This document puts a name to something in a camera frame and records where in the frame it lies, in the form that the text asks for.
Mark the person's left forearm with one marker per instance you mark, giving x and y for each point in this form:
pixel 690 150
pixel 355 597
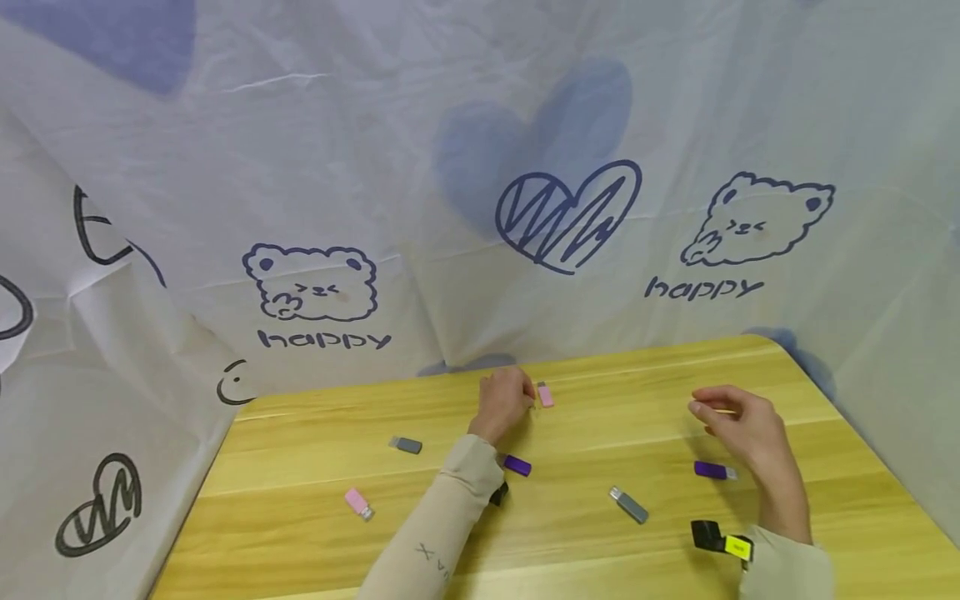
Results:
pixel 442 525

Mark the pink usb stick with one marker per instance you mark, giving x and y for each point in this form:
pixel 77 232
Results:
pixel 546 395
pixel 358 502

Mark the black wrist band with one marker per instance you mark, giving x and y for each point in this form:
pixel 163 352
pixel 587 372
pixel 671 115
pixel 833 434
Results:
pixel 718 538
pixel 499 493

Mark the person's left hand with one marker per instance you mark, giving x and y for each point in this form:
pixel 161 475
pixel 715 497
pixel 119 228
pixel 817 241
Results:
pixel 499 404

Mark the person's right forearm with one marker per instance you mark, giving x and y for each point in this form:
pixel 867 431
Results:
pixel 787 571

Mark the person's right fingers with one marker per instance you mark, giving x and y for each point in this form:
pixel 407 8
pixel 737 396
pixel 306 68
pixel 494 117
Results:
pixel 712 400

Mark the person's right hand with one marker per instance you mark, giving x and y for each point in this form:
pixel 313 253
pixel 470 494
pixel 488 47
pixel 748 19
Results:
pixel 765 450

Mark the purple usb stick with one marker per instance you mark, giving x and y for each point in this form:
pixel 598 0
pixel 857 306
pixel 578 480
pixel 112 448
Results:
pixel 712 471
pixel 518 465

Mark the person's left fingers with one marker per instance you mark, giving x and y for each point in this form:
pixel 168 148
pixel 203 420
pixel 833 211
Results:
pixel 526 393

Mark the grey usb stick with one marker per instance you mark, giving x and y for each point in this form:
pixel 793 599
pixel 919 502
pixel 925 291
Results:
pixel 629 506
pixel 407 445

